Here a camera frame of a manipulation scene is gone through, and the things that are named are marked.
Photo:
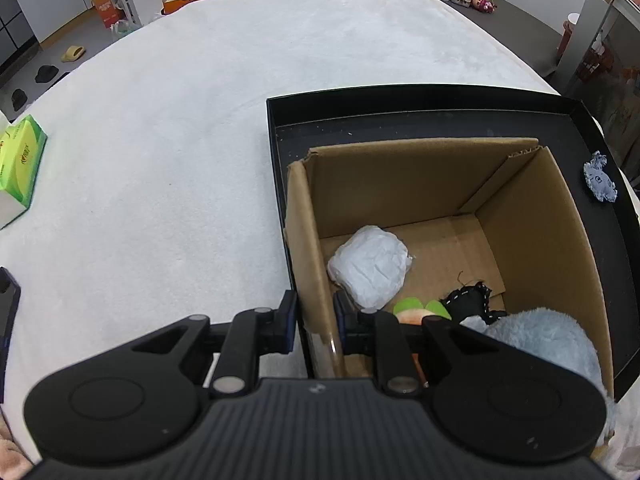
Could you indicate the white paper wad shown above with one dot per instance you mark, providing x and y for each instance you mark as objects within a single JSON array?
[{"x": 370, "y": 265}]

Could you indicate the black lace hair scrunchie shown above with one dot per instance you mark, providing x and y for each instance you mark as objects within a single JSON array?
[{"x": 470, "y": 302}]

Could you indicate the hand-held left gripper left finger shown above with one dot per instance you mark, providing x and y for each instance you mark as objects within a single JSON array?
[{"x": 289, "y": 322}]

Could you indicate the black smartphone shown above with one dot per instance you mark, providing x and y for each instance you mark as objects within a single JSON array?
[{"x": 7, "y": 320}]

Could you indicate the black slipper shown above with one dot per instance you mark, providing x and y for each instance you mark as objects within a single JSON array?
[
  {"x": 46, "y": 74},
  {"x": 19, "y": 99}
]

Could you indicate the hamburger plush toy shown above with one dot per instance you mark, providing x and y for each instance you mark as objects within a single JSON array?
[{"x": 415, "y": 312}]

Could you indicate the pink toy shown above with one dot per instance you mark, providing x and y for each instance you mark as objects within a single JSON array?
[{"x": 484, "y": 5}]

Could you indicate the grey mouse plush toy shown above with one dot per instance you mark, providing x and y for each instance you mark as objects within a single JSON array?
[{"x": 540, "y": 335}]

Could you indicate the yellow slipper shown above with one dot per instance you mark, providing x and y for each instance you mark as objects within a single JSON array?
[{"x": 73, "y": 53}]

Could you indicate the white desk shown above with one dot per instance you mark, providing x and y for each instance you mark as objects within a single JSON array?
[{"x": 585, "y": 35}]

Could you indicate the pink fleece blanket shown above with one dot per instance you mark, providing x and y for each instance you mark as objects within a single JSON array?
[{"x": 7, "y": 440}]

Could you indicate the green tissue box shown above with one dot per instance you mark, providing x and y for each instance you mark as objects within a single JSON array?
[{"x": 20, "y": 170}]

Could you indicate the brown cardboard box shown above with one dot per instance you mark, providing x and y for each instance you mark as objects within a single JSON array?
[{"x": 550, "y": 240}]

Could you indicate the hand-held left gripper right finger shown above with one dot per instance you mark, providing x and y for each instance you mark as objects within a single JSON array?
[{"x": 341, "y": 325}]

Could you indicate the orange carton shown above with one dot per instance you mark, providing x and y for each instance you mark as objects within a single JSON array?
[{"x": 107, "y": 7}]

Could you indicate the small grey fabric charm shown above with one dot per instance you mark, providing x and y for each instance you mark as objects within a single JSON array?
[{"x": 600, "y": 180}]

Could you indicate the black shallow tray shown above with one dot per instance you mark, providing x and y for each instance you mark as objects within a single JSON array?
[{"x": 400, "y": 120}]

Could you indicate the white cabinet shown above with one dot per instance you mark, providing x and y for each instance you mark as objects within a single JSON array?
[{"x": 55, "y": 0}]

